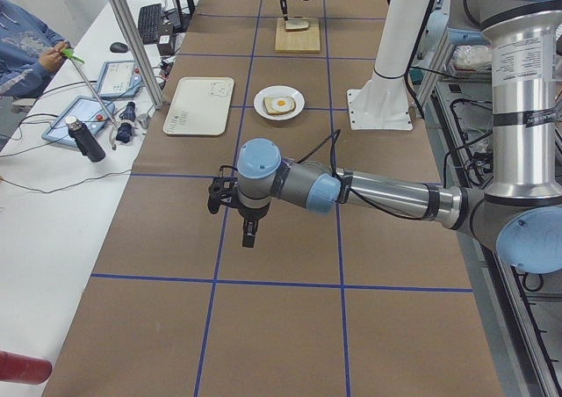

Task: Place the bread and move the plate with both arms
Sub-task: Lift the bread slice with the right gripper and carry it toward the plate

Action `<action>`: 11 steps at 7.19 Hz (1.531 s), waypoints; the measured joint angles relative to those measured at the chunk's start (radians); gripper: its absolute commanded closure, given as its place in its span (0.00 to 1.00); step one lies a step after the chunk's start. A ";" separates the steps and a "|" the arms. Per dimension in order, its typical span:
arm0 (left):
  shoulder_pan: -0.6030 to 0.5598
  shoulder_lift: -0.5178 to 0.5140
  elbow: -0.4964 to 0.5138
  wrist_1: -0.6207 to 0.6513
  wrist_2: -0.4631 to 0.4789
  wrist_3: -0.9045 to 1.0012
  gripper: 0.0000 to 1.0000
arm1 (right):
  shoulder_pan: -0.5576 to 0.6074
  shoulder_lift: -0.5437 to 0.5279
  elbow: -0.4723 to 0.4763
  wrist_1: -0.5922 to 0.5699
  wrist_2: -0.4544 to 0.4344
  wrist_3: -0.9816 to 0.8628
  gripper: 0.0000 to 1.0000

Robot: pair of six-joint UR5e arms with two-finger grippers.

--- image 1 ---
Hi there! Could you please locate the aluminium frame post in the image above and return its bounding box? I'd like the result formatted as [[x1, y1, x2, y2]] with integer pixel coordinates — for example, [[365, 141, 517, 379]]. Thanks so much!
[[108, 0, 163, 110]]

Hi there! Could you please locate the wooden cutting board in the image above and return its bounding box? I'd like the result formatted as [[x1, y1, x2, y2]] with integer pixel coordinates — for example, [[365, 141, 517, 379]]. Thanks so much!
[[274, 18, 321, 54]]

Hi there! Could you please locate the folded dark umbrella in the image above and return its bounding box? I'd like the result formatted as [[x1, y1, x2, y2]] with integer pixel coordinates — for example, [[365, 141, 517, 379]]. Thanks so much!
[[116, 102, 136, 143]]

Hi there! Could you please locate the cream bear serving tray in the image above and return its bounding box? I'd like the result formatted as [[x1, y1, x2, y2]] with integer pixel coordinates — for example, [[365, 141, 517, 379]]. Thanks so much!
[[162, 76, 234, 136]]

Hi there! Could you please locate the fried egg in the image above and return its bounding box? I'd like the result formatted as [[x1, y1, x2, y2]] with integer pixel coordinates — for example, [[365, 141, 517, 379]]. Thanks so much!
[[270, 97, 292, 112]]

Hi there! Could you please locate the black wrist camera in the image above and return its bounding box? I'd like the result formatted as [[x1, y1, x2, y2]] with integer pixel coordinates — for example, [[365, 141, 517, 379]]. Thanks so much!
[[207, 176, 236, 214]]

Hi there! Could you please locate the white support column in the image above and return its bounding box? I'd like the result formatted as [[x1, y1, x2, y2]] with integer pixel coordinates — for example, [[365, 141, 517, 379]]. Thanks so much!
[[373, 0, 435, 80]]

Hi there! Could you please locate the white round plate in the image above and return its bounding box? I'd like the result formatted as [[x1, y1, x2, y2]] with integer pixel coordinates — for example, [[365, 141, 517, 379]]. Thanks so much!
[[253, 85, 305, 120]]

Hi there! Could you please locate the red bottle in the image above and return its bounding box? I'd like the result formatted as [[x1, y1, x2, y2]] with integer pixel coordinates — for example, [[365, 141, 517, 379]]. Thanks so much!
[[1, 350, 53, 385]]

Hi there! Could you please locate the bread slice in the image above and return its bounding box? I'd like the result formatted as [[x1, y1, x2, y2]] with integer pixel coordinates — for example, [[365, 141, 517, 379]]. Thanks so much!
[[263, 97, 296, 116], [284, 18, 309, 32]]

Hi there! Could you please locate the black water bottle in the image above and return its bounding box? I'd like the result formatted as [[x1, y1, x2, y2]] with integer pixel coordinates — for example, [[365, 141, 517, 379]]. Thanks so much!
[[65, 116, 105, 162]]

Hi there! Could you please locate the black keyboard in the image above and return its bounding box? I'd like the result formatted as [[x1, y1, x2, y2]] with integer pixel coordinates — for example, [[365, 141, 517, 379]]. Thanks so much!
[[137, 4, 162, 45]]

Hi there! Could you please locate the person in blue hoodie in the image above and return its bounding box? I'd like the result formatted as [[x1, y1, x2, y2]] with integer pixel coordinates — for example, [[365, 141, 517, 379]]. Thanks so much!
[[1, 0, 71, 98]]

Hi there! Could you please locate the upper teach pendant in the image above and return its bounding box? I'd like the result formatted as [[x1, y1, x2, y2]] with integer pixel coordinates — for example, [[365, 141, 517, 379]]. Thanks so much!
[[96, 61, 142, 99]]

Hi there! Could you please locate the lower teach pendant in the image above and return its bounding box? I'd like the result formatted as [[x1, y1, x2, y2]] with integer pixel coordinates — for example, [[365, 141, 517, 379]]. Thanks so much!
[[40, 95, 116, 148]]

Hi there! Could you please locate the reacher grabber stick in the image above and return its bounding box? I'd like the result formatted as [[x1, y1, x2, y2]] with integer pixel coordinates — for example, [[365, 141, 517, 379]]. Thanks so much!
[[60, 48, 120, 151]]

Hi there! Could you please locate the black computer mouse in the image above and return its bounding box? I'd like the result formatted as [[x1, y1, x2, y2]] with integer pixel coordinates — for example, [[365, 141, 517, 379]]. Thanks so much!
[[109, 41, 128, 54]]

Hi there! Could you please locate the teach pendant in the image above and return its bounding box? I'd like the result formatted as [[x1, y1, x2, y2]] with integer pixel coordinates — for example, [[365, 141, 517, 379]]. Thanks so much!
[[40, 95, 116, 148], [96, 61, 142, 99]]

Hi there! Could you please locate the white column base plate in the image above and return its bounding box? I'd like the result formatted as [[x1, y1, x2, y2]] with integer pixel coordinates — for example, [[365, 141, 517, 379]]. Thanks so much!
[[346, 74, 413, 131]]

